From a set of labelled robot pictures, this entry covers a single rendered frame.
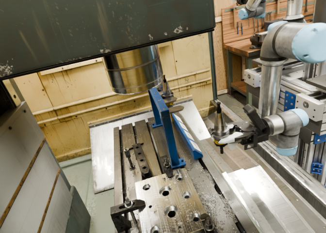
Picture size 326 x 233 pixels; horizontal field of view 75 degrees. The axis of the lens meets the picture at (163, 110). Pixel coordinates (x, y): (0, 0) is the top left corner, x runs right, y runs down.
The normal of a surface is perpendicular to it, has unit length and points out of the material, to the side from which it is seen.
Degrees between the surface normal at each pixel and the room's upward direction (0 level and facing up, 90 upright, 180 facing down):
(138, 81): 90
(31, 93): 90
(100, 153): 26
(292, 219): 8
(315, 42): 88
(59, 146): 90
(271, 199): 8
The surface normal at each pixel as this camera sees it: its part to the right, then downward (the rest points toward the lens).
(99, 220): -0.18, -0.87
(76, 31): 0.22, 0.41
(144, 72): 0.41, 0.35
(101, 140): -0.08, -0.63
